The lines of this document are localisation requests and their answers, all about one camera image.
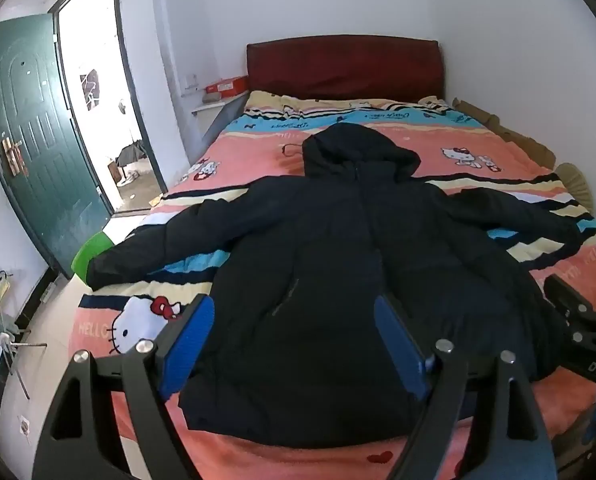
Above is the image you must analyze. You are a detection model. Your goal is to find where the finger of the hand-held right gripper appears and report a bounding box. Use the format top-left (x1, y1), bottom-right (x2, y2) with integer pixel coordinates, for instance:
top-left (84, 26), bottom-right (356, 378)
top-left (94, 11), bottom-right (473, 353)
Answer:
top-left (543, 273), bottom-right (596, 319)
top-left (563, 313), bottom-right (596, 346)

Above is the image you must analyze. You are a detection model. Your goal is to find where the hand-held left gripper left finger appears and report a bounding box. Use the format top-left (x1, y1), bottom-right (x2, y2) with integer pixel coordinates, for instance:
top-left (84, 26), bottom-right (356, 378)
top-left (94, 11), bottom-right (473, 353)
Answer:
top-left (32, 294), bottom-right (215, 480)

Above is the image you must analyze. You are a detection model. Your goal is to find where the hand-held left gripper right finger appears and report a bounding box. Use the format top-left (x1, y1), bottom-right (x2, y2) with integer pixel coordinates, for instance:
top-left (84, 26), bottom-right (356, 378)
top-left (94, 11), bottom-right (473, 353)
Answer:
top-left (374, 292), bottom-right (559, 480)

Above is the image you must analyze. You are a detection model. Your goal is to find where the black hooded jacket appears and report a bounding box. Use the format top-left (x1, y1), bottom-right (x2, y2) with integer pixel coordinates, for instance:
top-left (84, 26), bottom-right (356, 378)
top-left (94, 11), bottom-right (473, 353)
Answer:
top-left (86, 124), bottom-right (587, 449)

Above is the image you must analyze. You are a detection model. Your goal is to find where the tan cloth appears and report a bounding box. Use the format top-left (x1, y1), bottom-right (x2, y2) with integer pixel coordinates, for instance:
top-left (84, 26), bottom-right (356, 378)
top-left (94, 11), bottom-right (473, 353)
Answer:
top-left (557, 162), bottom-right (596, 212)

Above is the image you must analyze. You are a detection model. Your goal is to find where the green plastic stool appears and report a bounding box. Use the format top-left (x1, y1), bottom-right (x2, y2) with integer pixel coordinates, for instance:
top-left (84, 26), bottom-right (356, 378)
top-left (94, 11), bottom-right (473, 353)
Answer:
top-left (71, 231), bottom-right (116, 284)

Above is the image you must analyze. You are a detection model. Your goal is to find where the metal stand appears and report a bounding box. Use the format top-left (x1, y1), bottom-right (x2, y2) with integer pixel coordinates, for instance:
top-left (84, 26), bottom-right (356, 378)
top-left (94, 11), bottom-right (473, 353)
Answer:
top-left (0, 329), bottom-right (49, 402)

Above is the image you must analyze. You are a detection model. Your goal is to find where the cartoon printed blanket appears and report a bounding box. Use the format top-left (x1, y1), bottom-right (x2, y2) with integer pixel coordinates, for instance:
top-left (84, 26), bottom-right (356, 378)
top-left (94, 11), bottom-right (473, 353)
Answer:
top-left (75, 89), bottom-right (596, 480)

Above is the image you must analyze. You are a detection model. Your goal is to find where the white bedside shelf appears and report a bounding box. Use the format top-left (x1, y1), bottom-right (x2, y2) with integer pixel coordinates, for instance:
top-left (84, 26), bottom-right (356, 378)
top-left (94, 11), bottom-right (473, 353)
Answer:
top-left (191, 92), bottom-right (251, 150)

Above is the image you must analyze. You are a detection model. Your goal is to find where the green metal door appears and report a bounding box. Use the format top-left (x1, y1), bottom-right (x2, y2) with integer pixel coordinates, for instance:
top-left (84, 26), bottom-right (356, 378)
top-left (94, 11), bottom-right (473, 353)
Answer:
top-left (0, 12), bottom-right (114, 279)

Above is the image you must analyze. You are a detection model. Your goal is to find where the orange flat box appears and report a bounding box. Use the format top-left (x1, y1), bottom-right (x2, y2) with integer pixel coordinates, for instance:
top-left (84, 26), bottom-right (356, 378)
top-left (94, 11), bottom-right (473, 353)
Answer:
top-left (204, 75), bottom-right (251, 97)

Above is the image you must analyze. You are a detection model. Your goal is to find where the brass door lock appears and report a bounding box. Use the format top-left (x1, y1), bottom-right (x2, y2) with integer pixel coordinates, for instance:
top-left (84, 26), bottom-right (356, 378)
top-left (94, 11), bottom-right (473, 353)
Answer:
top-left (0, 137), bottom-right (29, 177)

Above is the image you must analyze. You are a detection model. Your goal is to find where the dark red headboard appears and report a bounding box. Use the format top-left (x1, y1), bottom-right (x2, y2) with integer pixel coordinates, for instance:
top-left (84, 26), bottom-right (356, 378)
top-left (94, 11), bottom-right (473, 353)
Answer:
top-left (246, 34), bottom-right (447, 102)

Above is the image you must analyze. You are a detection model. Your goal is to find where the wall poster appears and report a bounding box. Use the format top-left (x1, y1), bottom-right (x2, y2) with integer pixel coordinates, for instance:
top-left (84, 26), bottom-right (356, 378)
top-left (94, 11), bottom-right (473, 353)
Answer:
top-left (78, 67), bottom-right (101, 104)

